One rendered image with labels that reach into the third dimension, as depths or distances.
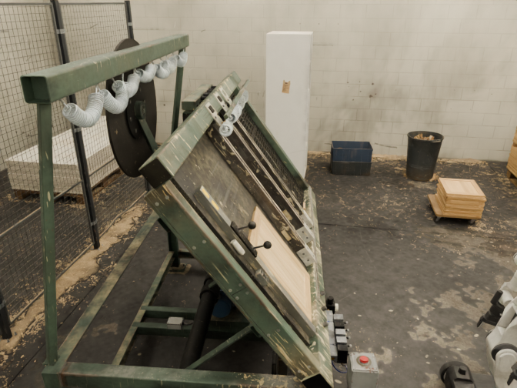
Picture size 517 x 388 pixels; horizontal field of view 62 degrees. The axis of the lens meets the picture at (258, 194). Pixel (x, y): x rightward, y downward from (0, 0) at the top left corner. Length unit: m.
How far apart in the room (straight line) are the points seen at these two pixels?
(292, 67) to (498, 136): 3.74
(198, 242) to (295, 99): 4.58
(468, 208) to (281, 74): 2.91
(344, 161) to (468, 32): 2.68
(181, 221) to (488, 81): 6.64
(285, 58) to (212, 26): 1.98
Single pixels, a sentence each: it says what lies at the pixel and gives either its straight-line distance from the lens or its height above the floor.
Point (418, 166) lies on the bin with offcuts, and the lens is 6.80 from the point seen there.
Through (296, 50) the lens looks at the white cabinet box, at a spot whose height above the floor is 1.85.
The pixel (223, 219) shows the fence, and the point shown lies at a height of 1.53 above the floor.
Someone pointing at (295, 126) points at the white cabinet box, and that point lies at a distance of 6.25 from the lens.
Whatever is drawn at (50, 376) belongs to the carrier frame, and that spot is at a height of 0.77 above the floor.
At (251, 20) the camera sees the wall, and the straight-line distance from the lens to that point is 7.55.
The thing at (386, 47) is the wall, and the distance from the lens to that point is 7.47.
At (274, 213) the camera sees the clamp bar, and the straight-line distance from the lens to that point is 2.65.
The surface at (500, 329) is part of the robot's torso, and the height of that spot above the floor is 0.72.
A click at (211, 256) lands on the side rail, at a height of 1.49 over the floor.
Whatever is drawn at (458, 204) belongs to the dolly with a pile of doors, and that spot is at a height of 0.28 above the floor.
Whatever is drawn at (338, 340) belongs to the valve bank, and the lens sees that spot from 2.51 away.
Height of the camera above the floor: 2.43
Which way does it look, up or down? 24 degrees down
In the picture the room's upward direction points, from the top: straight up
